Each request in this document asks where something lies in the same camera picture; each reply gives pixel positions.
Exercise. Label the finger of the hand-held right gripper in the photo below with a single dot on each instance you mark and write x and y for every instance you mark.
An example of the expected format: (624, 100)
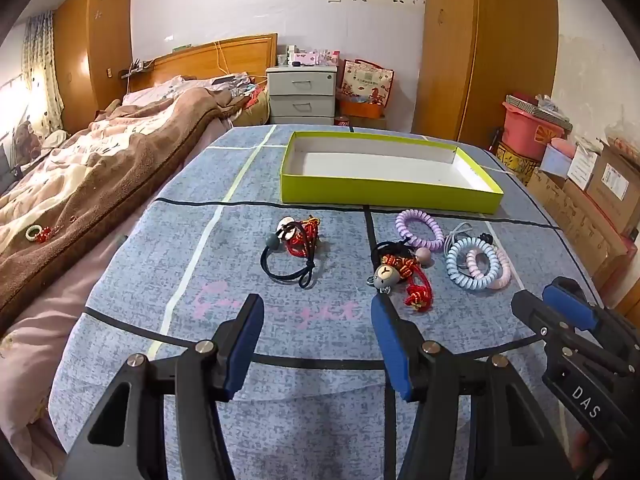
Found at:
(570, 302)
(537, 317)

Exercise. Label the brown fleece blanket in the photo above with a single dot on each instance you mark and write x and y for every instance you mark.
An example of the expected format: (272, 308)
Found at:
(125, 160)

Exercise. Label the large wooden wardrobe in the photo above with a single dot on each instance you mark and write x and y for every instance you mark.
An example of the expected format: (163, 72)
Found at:
(475, 60)

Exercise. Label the yellow patterned box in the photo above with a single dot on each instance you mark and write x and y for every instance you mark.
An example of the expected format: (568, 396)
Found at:
(515, 160)

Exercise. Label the small wooden wardrobe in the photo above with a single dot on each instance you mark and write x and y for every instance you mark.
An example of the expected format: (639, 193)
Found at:
(90, 60)

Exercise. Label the brown cardboard box white label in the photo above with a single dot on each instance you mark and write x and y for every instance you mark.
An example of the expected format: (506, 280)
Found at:
(617, 185)

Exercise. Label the striped flat box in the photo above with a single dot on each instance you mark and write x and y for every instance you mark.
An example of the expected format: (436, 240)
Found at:
(540, 110)

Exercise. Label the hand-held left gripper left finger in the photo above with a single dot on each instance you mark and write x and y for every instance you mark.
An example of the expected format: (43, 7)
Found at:
(245, 345)

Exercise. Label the pink floral box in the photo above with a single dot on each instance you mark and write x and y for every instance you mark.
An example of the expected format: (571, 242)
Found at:
(315, 57)

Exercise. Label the power strip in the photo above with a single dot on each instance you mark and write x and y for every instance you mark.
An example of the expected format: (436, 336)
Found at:
(137, 69)

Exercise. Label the long brown cardboard box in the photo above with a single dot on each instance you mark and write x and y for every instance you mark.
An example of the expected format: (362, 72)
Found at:
(575, 220)

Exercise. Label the blue checked bedsheet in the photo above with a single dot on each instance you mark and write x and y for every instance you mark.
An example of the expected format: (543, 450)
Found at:
(225, 260)

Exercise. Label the orange box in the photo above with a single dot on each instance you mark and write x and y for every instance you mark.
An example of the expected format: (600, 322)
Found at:
(362, 109)

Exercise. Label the red patterned gift bag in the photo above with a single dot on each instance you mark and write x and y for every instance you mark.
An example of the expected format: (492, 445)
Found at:
(365, 80)

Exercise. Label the floral curtain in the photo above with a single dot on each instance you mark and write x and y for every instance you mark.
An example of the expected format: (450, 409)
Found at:
(45, 70)

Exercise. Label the green cardboard box tray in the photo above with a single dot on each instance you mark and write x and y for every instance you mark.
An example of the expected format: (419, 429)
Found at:
(375, 195)

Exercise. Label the white labelled box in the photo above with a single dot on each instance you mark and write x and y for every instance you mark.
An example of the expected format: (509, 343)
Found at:
(570, 165)

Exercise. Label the wooden bed headboard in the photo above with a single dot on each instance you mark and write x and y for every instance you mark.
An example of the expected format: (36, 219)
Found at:
(240, 55)

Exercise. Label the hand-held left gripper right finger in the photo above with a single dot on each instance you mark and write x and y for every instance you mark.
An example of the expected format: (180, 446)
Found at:
(392, 345)

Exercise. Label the person's right hand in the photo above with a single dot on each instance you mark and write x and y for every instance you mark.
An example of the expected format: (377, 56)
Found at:
(582, 447)

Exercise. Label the smartphone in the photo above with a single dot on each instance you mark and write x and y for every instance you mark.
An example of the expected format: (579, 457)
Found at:
(225, 80)

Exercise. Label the grey three-drawer nightstand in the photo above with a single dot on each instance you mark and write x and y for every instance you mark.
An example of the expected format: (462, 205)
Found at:
(300, 90)

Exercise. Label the pink plastic bucket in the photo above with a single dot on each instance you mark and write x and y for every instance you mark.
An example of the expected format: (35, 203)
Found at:
(520, 130)

